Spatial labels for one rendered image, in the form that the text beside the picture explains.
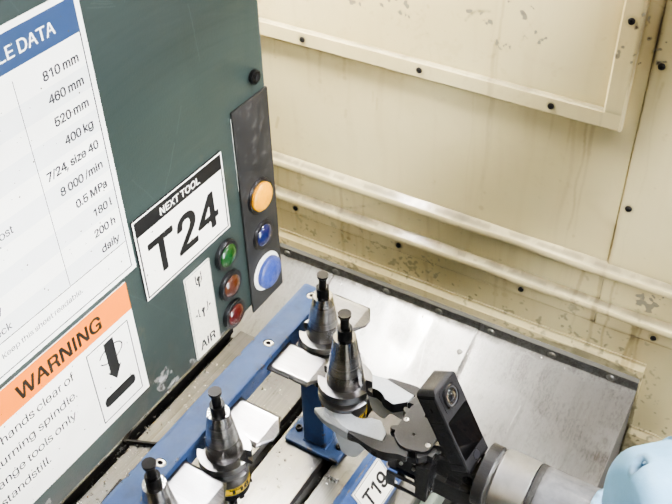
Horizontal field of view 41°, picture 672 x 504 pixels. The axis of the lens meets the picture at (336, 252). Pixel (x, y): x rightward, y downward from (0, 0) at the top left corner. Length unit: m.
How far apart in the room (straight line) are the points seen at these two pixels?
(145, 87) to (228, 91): 0.09
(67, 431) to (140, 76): 0.24
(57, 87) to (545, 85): 0.98
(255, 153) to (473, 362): 1.08
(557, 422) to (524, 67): 0.64
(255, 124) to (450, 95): 0.82
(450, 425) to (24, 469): 0.50
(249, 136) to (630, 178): 0.85
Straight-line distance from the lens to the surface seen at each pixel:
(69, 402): 0.64
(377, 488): 1.40
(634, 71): 1.35
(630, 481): 0.70
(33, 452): 0.63
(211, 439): 1.05
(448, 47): 1.44
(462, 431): 1.00
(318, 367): 1.17
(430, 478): 1.05
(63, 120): 0.54
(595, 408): 1.68
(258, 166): 0.72
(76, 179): 0.56
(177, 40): 0.60
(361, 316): 1.24
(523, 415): 1.68
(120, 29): 0.56
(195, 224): 0.67
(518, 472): 1.01
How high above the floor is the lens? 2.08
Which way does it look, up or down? 40 degrees down
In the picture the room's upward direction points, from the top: 2 degrees counter-clockwise
